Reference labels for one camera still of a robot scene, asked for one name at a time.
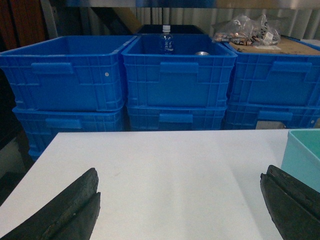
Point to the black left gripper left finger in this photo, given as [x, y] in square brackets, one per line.
[71, 215]

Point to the brown cardboard sheet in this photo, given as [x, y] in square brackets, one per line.
[275, 46]

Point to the teal plastic tray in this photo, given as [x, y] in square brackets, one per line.
[302, 153]

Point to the blue crate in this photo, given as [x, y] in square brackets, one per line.
[71, 73]
[181, 79]
[240, 116]
[153, 118]
[41, 127]
[276, 77]

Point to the clear bag of parts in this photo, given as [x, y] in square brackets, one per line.
[245, 31]

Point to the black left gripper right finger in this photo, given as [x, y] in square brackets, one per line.
[294, 207]

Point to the upper left blue crate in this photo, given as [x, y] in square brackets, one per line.
[71, 73]

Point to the silver metal can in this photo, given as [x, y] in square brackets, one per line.
[202, 53]

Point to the clear water bottle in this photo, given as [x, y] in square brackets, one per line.
[166, 41]

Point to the upper middle blue crate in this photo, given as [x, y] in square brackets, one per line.
[181, 79]

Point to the lower left blue crate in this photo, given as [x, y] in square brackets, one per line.
[41, 127]

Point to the lower right blue crate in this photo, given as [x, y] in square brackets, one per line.
[240, 116]

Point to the upper right blue crate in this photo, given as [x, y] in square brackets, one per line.
[276, 77]

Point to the lower middle blue crate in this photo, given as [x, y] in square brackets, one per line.
[153, 118]

